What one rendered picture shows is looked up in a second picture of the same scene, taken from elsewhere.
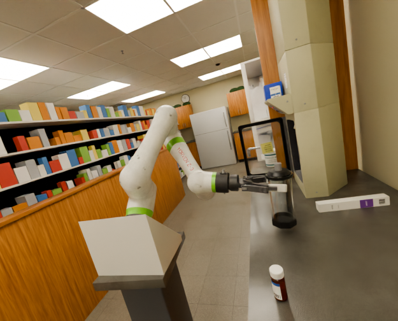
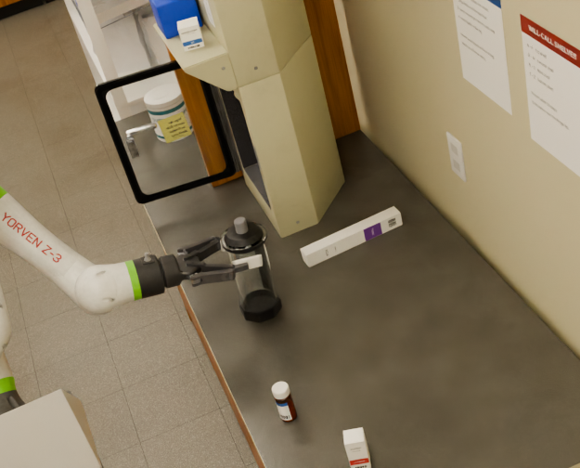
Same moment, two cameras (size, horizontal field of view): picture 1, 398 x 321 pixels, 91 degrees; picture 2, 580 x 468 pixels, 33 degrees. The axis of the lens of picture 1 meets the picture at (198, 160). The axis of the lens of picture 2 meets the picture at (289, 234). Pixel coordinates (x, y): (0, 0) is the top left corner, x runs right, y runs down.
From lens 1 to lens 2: 149 cm
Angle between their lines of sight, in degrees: 37
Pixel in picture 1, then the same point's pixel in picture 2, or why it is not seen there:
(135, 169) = not seen: outside the picture
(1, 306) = not seen: outside the picture
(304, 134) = (262, 124)
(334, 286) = (342, 379)
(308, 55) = not seen: outside the picture
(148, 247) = (70, 439)
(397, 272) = (401, 335)
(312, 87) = (264, 37)
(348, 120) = (329, 35)
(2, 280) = not seen: outside the picture
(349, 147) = (340, 90)
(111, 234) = not seen: outside the picture
